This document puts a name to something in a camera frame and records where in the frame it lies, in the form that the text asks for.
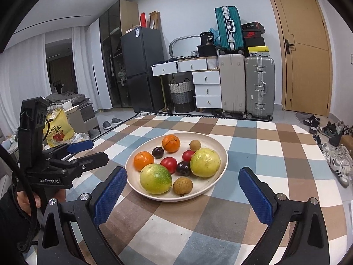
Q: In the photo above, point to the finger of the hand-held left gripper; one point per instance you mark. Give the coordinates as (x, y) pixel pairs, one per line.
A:
(93, 158)
(81, 146)

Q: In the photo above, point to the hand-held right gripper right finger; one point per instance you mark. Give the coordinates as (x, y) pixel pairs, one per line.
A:
(255, 196)

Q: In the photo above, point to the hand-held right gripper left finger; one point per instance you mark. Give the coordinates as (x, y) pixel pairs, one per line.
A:
(110, 196)

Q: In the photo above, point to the orange mandarin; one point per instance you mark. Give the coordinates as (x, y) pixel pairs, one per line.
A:
(143, 161)
(171, 143)

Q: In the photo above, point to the green striped guava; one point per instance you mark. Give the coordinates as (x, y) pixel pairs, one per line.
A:
(155, 179)

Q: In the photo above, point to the large yellow guava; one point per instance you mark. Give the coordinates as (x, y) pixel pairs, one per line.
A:
(205, 162)

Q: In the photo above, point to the dark purple plum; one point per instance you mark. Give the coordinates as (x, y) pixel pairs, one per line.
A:
(158, 152)
(182, 168)

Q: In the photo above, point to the large red tomato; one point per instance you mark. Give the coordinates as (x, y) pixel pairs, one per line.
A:
(168, 165)

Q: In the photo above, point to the white round plate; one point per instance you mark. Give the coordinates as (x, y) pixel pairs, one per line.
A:
(209, 143)

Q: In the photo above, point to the large brown longan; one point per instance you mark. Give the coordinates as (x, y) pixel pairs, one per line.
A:
(182, 186)

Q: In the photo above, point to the small red tomato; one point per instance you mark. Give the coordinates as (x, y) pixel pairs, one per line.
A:
(188, 156)

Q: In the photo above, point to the small brown longan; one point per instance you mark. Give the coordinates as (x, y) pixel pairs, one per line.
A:
(194, 145)

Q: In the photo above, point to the person's left forearm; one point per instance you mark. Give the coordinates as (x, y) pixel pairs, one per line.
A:
(11, 226)

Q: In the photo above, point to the person's left hand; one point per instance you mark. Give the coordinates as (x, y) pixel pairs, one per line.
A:
(23, 203)

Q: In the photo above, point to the clear plastic snack bag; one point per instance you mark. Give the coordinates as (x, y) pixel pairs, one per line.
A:
(80, 138)

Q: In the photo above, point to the grey nightstand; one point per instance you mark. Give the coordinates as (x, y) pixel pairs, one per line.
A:
(85, 118)

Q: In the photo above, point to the yellow snack bag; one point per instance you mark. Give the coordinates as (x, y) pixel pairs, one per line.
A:
(59, 127)

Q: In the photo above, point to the grey slipper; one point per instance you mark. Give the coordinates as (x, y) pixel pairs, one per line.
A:
(107, 125)
(116, 121)

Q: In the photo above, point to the checkered tablecloth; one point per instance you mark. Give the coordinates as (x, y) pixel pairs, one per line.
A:
(248, 149)

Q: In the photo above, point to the grey bedding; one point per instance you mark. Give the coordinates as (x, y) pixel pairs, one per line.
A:
(69, 98)

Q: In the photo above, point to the white wardrobe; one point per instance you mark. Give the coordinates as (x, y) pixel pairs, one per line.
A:
(96, 60)

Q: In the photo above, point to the pile of shoes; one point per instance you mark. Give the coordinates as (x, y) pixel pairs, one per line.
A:
(336, 157)

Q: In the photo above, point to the dark glass cabinet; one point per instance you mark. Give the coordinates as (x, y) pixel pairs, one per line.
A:
(110, 47)

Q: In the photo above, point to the dark grey refrigerator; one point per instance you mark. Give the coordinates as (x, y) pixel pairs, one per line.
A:
(140, 60)

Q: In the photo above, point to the silver suitcase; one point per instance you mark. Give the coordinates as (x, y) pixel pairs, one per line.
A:
(259, 88)

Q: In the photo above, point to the woven laundry basket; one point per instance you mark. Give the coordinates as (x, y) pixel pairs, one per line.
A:
(182, 93)

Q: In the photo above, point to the beige suitcase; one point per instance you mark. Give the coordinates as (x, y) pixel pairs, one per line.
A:
(231, 85)

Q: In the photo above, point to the white drawer desk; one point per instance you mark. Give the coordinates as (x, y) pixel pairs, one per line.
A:
(206, 88)

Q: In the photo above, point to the wooden door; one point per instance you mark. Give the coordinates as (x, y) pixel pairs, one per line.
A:
(303, 74)

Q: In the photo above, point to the yellow black shoe box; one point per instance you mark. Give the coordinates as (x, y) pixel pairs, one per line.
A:
(257, 51)

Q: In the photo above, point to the cardboard box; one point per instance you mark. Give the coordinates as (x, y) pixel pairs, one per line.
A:
(154, 20)

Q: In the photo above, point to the black crate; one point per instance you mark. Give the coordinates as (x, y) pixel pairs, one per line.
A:
(206, 51)

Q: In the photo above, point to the plain black shoe box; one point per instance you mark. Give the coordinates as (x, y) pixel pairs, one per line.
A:
(255, 42)

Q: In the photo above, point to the red black shoe box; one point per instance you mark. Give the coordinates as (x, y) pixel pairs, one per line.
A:
(253, 34)

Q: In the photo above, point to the black printed box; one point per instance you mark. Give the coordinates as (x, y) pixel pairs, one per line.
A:
(206, 38)

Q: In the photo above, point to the teal suitcase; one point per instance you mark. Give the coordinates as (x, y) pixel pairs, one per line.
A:
(224, 30)

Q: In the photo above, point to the curved metal frame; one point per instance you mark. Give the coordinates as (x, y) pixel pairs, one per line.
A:
(171, 47)

